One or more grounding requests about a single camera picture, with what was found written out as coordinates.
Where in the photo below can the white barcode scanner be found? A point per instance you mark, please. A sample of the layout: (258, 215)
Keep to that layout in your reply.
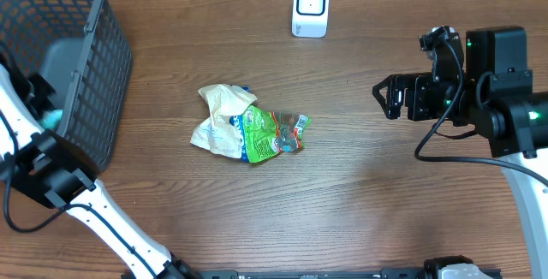
(310, 18)

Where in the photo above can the beige tissue pack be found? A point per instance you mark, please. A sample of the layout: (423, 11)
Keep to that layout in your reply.
(216, 134)

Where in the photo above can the green red snack bag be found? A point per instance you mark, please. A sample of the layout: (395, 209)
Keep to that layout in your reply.
(271, 133)

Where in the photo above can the blue Oreo cookie pack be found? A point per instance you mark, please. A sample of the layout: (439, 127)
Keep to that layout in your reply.
(242, 129)

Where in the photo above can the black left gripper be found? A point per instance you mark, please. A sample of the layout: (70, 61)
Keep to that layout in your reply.
(42, 89)

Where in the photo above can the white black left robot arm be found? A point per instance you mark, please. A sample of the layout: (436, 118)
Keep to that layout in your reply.
(59, 175)

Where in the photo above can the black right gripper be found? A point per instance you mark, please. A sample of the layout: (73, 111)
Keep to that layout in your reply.
(415, 86)

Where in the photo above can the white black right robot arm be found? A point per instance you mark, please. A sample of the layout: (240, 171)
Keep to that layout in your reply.
(483, 80)

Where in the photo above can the dark grey plastic basket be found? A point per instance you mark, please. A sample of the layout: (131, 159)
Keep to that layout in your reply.
(79, 47)

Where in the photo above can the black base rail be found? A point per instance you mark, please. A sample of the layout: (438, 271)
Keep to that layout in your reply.
(434, 268)

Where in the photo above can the mint wet wipes pack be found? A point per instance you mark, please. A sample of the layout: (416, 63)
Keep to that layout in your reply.
(51, 119)

